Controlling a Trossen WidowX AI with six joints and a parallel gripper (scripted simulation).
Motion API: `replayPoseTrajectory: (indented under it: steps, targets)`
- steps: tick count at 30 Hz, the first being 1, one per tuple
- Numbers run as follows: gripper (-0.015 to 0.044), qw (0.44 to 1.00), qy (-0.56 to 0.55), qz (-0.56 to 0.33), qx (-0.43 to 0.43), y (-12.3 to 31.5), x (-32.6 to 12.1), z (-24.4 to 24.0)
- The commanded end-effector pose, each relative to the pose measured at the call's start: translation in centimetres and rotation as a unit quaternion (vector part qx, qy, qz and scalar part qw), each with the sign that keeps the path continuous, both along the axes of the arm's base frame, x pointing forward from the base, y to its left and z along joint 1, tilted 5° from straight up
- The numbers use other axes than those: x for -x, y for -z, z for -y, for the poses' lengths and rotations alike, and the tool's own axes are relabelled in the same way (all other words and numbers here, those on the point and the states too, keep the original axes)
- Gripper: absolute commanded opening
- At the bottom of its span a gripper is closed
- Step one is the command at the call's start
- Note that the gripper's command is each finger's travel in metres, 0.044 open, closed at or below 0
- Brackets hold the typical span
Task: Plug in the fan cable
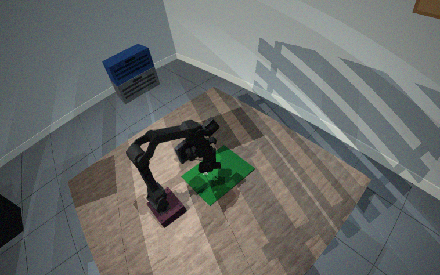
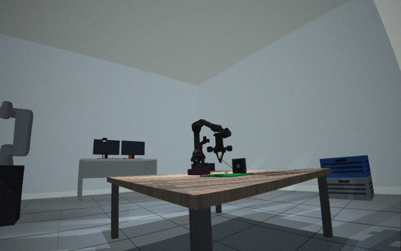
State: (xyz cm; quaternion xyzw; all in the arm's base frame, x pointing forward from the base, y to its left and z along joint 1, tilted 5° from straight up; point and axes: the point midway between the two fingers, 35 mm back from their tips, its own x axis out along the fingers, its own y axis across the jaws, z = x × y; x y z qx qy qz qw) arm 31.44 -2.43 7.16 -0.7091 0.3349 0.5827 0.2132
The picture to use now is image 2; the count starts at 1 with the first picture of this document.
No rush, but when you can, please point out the green circuit board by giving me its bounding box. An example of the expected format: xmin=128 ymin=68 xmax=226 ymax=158
xmin=200 ymin=172 xmax=251 ymax=177

